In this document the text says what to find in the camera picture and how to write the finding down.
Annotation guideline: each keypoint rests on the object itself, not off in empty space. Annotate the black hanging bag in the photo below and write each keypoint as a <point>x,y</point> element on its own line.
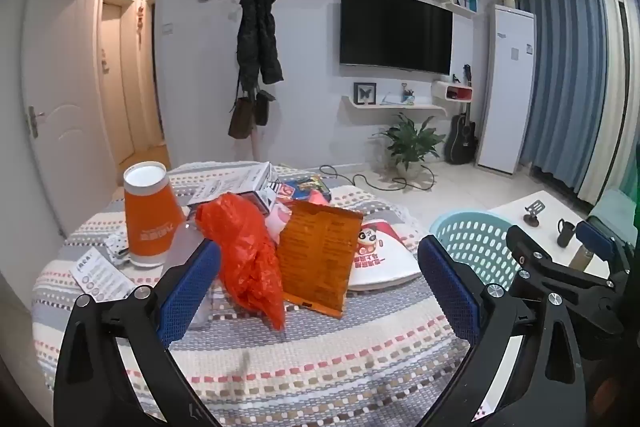
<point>262,109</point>

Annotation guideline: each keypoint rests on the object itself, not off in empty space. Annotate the light blue plastic basket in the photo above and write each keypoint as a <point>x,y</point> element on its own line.
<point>470,237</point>

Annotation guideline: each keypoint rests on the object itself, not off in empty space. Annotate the white printed leaflet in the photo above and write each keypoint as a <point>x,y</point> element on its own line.
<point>100,277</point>

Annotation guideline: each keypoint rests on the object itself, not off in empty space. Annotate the white spotted paper bag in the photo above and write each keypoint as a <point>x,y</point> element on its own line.
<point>117,244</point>

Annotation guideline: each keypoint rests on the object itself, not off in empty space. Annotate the striped woven tablecloth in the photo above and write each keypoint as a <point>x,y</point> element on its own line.
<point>300,357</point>

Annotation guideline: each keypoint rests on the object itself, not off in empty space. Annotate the black padded coat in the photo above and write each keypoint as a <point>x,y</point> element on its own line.
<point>257,32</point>

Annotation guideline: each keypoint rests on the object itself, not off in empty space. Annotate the orange plastic bag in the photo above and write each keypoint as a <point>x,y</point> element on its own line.
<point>245,252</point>

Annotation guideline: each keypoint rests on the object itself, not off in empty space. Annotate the white panda print bag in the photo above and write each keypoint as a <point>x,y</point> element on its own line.
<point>385,267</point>

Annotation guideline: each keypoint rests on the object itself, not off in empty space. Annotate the white and dark carton box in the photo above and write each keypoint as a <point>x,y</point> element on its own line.
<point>235,182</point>

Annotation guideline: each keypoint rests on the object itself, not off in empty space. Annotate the cream curtain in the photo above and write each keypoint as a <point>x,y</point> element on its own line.
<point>612,107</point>

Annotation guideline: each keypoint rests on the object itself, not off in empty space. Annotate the clear plastic wrapper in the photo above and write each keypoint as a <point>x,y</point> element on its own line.
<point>182,247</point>

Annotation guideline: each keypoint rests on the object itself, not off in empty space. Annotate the white side table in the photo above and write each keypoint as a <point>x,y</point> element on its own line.
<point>550,211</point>

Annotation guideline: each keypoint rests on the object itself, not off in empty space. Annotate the blue curtain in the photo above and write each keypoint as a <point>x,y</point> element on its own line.
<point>565,72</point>

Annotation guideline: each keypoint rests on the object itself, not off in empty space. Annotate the small black stand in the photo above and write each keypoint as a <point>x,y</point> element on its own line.
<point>534,214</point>

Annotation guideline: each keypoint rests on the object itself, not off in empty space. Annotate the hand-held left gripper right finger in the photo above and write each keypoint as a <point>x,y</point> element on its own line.
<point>450,287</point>

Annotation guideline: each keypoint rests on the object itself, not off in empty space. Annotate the black acoustic guitar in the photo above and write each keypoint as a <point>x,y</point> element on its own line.
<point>461,142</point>

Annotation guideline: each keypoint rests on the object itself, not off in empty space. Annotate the black mug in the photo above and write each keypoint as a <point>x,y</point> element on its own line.
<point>566,234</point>

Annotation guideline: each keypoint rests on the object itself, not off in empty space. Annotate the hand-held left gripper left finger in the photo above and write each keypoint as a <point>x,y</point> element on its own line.
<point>190,287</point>

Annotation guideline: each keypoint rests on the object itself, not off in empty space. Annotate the teal upholstered seat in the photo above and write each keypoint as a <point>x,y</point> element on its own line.
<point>617,209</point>

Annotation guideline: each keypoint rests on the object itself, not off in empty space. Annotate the green potted plant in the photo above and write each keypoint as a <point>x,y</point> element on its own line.
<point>412,142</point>

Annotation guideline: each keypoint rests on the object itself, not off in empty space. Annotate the orange paper cup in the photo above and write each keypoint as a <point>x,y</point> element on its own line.
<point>150,227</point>

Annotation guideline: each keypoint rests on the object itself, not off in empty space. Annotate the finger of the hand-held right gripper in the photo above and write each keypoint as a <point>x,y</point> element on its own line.
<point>595,239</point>
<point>525,247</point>

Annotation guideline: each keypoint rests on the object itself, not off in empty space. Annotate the low curved white shelf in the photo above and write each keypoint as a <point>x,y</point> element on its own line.
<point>395,107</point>

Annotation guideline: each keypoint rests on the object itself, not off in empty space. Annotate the white standing air conditioner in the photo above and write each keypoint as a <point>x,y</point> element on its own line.
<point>505,92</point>

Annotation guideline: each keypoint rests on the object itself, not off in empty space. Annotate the pink coat rack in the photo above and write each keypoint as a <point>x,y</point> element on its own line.
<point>256,142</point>

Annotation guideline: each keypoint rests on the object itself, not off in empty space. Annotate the black wall television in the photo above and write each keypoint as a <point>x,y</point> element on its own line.
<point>395,27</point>

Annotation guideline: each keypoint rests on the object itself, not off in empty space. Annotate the orange snack packet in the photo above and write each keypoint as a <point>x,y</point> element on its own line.
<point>315,257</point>

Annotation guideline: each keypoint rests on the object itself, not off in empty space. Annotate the brown hanging bag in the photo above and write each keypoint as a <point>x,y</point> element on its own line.
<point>241,119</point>

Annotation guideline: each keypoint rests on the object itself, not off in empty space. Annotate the white room door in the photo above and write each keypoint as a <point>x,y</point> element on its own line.
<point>65,82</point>

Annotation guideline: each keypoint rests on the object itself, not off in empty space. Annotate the pen holder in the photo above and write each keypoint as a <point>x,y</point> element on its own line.
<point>407,96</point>

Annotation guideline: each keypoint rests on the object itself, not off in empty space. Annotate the framed butterfly picture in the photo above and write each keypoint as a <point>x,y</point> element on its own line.
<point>366,93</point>

